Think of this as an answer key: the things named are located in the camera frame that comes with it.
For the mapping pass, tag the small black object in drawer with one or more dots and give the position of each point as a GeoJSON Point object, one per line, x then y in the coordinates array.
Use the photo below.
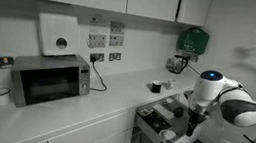
{"type": "Point", "coordinates": [178, 112]}

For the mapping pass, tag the white bowl in drawer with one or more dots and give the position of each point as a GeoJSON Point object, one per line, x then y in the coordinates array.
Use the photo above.
{"type": "Point", "coordinates": [167, 135]}

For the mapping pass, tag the green first aid kit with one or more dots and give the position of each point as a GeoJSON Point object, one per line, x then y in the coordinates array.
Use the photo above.
{"type": "Point", "coordinates": [193, 40]}

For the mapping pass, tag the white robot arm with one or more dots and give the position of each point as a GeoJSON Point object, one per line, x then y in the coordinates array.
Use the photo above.
{"type": "Point", "coordinates": [236, 105]}

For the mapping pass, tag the double wall socket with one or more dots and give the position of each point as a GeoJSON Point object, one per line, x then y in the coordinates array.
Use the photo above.
{"type": "Point", "coordinates": [97, 57]}

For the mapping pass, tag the open grey drawer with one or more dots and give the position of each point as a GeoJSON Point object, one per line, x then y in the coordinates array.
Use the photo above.
{"type": "Point", "coordinates": [178, 125]}

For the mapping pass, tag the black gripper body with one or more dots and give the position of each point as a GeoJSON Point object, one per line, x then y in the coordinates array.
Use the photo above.
{"type": "Point", "coordinates": [196, 116]}

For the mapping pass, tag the black mug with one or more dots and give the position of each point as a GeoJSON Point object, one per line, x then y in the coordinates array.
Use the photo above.
{"type": "Point", "coordinates": [156, 86]}

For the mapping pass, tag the white paper towel dispenser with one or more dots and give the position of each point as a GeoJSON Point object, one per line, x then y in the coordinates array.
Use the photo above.
{"type": "Point", "coordinates": [58, 34]}

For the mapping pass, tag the white folded paper in drawer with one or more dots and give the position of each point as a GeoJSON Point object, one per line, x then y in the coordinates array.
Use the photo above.
{"type": "Point", "coordinates": [163, 111]}

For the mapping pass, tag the silver microwave oven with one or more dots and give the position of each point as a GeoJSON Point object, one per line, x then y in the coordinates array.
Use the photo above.
{"type": "Point", "coordinates": [37, 79]}

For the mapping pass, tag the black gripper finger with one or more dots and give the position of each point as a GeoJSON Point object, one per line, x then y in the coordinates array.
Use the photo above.
{"type": "Point", "coordinates": [193, 128]}
{"type": "Point", "coordinates": [189, 131]}

